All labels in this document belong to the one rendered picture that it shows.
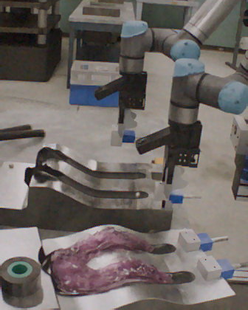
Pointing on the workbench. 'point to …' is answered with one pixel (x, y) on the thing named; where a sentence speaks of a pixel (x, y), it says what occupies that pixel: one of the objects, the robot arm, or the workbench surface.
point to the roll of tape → (20, 276)
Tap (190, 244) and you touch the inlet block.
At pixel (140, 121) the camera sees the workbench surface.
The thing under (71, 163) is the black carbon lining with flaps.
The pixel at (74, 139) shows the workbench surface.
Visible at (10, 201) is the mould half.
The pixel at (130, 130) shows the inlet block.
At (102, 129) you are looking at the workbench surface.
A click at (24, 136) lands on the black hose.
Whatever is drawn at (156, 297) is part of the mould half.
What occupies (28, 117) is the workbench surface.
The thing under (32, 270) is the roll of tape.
